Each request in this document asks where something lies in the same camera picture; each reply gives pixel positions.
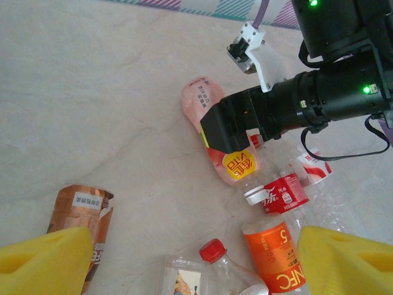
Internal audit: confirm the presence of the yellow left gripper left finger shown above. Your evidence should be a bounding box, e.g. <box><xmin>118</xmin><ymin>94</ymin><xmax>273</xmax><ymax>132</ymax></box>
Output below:
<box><xmin>0</xmin><ymin>226</ymin><xmax>95</xmax><ymax>295</ymax></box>

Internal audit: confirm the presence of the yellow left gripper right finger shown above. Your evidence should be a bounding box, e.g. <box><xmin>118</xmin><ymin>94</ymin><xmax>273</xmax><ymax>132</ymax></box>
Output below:
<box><xmin>297</xmin><ymin>226</ymin><xmax>393</xmax><ymax>295</ymax></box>

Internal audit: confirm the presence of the pink plastic bottle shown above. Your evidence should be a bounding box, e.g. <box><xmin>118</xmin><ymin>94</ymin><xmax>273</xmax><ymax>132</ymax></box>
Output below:
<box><xmin>180</xmin><ymin>76</ymin><xmax>263</xmax><ymax>186</ymax></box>

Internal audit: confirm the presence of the orange label white cap bottle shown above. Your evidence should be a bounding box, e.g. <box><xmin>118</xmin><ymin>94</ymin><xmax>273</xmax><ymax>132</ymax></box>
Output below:
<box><xmin>241</xmin><ymin>185</ymin><xmax>311</xmax><ymax>295</ymax></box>

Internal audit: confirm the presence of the red label cola bottle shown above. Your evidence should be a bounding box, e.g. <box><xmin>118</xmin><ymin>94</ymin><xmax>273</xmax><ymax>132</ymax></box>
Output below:
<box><xmin>245</xmin><ymin>134</ymin><xmax>338</xmax><ymax>240</ymax></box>

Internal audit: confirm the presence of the clear bottle with red cap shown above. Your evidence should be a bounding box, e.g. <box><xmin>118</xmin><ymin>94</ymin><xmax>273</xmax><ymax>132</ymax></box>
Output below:
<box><xmin>199</xmin><ymin>238</ymin><xmax>271</xmax><ymax>295</ymax></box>

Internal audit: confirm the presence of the brown label plastic bottle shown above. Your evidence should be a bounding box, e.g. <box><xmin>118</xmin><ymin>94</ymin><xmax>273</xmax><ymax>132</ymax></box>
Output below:
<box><xmin>45</xmin><ymin>183</ymin><xmax>115</xmax><ymax>295</ymax></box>

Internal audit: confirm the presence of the crumpled clear plastic bottle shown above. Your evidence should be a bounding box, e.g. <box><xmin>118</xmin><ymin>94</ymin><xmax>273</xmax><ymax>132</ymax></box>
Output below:
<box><xmin>287</xmin><ymin>146</ymin><xmax>335</xmax><ymax>189</ymax></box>

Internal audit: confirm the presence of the clear bottle with picture label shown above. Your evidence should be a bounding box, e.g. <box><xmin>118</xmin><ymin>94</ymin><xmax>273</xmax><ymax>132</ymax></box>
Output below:
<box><xmin>161</xmin><ymin>256</ymin><xmax>207</xmax><ymax>295</ymax></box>

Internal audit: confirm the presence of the thin black right gripper cable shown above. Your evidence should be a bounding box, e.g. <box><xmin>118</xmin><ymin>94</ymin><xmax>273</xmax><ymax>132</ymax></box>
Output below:
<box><xmin>298</xmin><ymin>39</ymin><xmax>391</xmax><ymax>162</ymax></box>

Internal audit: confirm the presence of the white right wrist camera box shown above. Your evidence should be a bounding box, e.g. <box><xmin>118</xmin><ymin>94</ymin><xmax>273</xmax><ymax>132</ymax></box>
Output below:
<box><xmin>226</xmin><ymin>20</ymin><xmax>288</xmax><ymax>93</ymax></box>

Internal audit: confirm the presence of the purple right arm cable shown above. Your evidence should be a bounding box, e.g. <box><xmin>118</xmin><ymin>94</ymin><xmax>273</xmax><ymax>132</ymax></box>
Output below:
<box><xmin>252</xmin><ymin>0</ymin><xmax>271</xmax><ymax>30</ymax></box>

